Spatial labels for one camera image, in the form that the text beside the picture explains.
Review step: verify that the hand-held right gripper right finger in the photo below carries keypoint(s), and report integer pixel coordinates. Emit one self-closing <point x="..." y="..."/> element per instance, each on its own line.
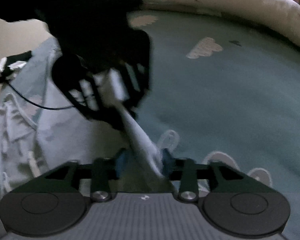
<point x="167" y="162"/>

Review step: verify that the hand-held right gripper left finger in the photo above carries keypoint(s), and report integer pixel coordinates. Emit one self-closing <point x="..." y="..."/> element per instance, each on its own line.
<point x="121" y="165"/>

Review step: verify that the folded beige floral quilt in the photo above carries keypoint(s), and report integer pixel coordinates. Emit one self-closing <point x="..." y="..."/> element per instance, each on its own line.
<point x="240" y="0"/>

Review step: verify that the grey sweatpants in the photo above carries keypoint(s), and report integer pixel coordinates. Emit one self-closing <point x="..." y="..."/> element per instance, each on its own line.
<point x="77" y="135"/>

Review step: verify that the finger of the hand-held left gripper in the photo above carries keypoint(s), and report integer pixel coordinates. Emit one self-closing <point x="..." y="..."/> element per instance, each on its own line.
<point x="97" y="116"/>
<point x="143" y="85"/>

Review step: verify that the teal floral bed sheet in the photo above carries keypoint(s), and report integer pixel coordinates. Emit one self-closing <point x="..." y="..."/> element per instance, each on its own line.
<point x="227" y="92"/>

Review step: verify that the black and white cloth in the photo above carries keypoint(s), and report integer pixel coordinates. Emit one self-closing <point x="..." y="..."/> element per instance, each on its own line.
<point x="12" y="63"/>

